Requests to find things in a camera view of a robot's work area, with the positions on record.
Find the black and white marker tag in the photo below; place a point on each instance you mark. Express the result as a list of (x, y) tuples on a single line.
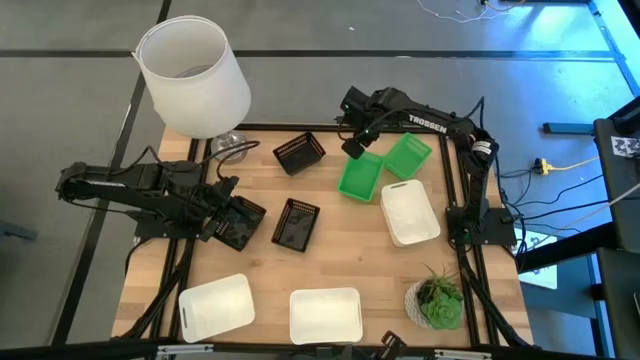
[(625, 146)]

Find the blue metal bar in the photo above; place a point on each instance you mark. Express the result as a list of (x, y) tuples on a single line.
[(570, 128)]

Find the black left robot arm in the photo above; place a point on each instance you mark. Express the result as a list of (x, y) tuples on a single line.
[(100, 187)]

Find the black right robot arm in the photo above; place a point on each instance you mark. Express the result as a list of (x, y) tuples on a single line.
[(425, 124)]

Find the white paper sheet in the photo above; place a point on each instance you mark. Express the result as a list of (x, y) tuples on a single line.
[(542, 275)]

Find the succulent plant in white pot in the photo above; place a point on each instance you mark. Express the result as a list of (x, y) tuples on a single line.
[(440, 305)]

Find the yellow power strip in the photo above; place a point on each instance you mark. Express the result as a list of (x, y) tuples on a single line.
[(541, 166)]

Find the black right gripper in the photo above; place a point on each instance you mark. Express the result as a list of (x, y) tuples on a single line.
[(382, 112)]

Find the black metal beam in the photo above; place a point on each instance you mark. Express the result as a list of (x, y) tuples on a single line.
[(565, 247)]

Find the silver corner bracket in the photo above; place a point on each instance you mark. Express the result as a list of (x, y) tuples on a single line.
[(462, 355), (185, 350)]

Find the black perforated plastic basket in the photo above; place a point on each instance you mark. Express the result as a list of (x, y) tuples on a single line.
[(296, 226), (300, 153), (245, 225)]

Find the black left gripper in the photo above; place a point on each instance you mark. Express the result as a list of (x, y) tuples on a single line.
[(216, 206)]

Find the green perforated plastic basket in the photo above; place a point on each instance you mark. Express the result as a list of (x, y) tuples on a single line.
[(361, 177), (409, 156)]

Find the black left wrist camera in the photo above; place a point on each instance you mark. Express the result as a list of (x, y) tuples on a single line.
[(210, 231)]

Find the white plastic basket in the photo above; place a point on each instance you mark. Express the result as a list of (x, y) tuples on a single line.
[(216, 307), (326, 316), (410, 214)]

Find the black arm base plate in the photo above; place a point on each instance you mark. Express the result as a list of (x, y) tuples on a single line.
[(500, 225), (150, 231)]

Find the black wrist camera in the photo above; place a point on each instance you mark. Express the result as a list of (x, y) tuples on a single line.
[(353, 149), (210, 231)]

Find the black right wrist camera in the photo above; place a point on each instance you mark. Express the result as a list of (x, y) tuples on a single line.
[(353, 149)]

